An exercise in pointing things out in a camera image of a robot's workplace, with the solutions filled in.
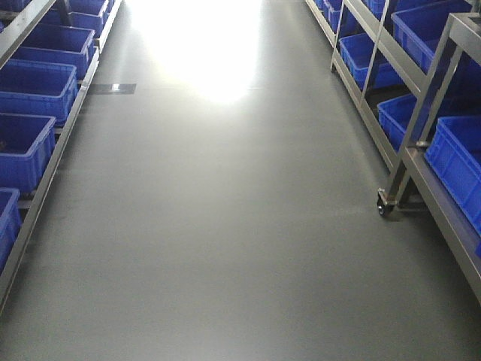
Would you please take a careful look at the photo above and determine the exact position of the steel wheeled cart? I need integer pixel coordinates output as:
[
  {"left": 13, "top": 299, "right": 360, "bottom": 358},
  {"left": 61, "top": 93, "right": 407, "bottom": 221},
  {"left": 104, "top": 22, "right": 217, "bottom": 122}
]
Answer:
[{"left": 377, "top": 13, "right": 480, "bottom": 296}]

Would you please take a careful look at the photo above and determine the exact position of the blue bin on cart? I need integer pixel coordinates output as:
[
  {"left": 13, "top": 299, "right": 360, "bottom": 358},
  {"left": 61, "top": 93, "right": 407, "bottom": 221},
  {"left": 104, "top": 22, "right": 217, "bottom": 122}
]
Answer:
[{"left": 425, "top": 115, "right": 480, "bottom": 232}]

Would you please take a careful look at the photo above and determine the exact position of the right steel shelf rack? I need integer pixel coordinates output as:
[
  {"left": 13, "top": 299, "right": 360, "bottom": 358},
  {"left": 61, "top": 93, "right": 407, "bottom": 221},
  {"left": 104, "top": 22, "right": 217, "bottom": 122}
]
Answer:
[{"left": 307, "top": 1, "right": 480, "bottom": 168}]

